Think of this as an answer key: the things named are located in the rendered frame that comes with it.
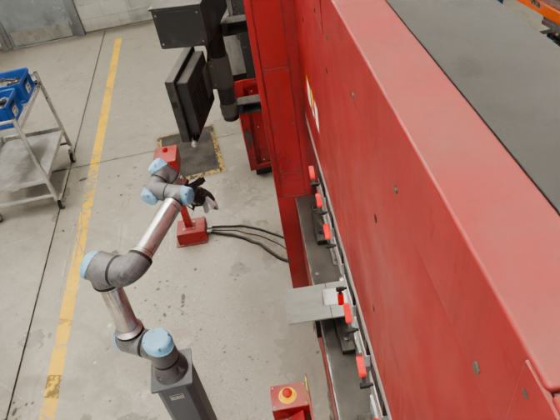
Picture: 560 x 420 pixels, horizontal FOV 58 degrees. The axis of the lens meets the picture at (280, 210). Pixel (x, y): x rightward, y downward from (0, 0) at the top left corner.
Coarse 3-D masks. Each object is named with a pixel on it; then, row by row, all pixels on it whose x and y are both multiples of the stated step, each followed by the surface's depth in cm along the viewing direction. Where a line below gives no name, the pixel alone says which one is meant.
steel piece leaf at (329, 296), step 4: (328, 288) 212; (332, 288) 212; (324, 292) 211; (328, 292) 211; (332, 292) 210; (336, 292) 210; (344, 292) 209; (324, 296) 210; (328, 296) 209; (332, 296) 209; (336, 296) 209; (344, 296) 208; (324, 300) 208; (328, 300) 208; (332, 300) 207; (336, 300) 207; (344, 300) 206; (324, 304) 206; (328, 304) 206
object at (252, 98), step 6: (246, 96) 309; (252, 96) 308; (258, 96) 307; (240, 102) 303; (246, 102) 302; (252, 102) 302; (258, 102) 312; (240, 108) 304; (246, 108) 310; (252, 108) 309; (258, 108) 308; (240, 114) 306
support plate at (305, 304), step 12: (300, 288) 215; (312, 288) 214; (324, 288) 213; (288, 300) 211; (300, 300) 210; (312, 300) 209; (288, 312) 206; (300, 312) 205; (312, 312) 204; (324, 312) 203; (336, 312) 203; (288, 324) 202
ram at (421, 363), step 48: (336, 96) 130; (336, 144) 147; (336, 192) 168; (384, 192) 89; (384, 240) 97; (384, 288) 106; (432, 288) 68; (384, 336) 116; (432, 336) 72; (384, 384) 129; (432, 384) 77
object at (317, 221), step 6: (312, 204) 270; (312, 210) 266; (318, 210) 266; (312, 216) 263; (318, 216) 262; (312, 222) 262; (318, 222) 258; (318, 228) 255; (318, 234) 252; (324, 234) 251; (318, 240) 249; (324, 240) 249
